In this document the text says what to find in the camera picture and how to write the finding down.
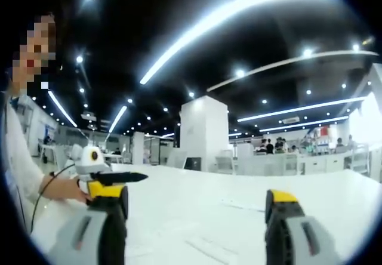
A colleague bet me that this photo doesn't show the short ceiling light strip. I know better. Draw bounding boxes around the short ceiling light strip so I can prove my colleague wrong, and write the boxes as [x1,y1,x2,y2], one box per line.
[108,105,128,134]
[47,90,78,128]

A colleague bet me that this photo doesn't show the long straight ceiling light strip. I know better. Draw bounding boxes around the long straight ceiling light strip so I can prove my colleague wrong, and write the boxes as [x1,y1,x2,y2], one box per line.
[258,115,350,133]
[236,96,368,123]

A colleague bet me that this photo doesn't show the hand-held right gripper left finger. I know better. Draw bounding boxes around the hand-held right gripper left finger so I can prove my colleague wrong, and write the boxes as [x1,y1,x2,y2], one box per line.
[56,180,130,265]

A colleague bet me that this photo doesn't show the black monitor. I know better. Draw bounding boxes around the black monitor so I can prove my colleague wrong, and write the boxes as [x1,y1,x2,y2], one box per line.
[184,156,202,172]

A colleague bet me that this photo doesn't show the long curved ceiling light strip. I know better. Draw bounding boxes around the long curved ceiling light strip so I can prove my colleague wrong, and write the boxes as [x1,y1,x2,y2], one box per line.
[139,0,338,85]

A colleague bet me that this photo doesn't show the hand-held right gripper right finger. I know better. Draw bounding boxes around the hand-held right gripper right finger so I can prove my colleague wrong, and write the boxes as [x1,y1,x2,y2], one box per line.
[264,189,341,265]

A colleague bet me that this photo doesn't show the curved white ceiling beam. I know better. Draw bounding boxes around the curved white ceiling beam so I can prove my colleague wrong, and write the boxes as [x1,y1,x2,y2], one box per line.
[206,50,380,93]

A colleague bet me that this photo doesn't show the person in white shirt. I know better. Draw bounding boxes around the person in white shirt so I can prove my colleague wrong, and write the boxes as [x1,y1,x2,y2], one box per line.
[0,93,65,248]

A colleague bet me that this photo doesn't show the white square pillar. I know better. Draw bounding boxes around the white square pillar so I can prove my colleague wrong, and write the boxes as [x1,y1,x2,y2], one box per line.
[179,95,230,171]

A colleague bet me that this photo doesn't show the person's left hand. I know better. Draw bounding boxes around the person's left hand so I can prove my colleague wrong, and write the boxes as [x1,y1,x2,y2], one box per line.
[61,177,94,204]

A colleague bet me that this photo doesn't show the black cable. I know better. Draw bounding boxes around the black cable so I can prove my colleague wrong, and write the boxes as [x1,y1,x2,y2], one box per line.
[29,162,77,233]

